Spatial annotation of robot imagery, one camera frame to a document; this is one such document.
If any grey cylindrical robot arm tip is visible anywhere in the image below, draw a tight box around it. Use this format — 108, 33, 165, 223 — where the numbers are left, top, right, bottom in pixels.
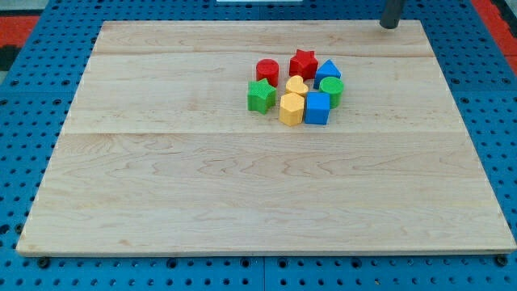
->
380, 0, 406, 29

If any green star block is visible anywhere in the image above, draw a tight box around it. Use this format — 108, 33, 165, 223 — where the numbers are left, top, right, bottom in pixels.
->
247, 78, 276, 115

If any red star block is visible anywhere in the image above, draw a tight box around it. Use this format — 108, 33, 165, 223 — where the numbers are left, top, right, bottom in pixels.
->
288, 49, 318, 80

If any yellow hexagon block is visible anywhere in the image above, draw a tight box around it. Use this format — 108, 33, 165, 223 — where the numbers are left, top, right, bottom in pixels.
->
279, 93, 305, 126

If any yellow heart block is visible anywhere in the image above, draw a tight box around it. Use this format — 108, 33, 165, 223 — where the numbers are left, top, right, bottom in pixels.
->
285, 75, 309, 97

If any blue cube block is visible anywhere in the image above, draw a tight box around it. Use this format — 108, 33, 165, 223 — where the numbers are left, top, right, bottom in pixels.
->
305, 92, 330, 124

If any red cylinder block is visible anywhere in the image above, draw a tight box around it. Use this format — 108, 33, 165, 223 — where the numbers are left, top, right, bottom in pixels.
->
255, 58, 280, 87

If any green cylinder block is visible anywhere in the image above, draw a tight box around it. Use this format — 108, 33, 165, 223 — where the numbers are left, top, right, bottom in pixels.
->
319, 77, 345, 109

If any light wooden board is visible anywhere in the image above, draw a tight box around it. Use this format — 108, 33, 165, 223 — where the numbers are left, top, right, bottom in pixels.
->
16, 20, 516, 257

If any blue triangle block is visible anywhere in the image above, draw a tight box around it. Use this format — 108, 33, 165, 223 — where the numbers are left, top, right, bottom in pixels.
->
313, 59, 342, 89

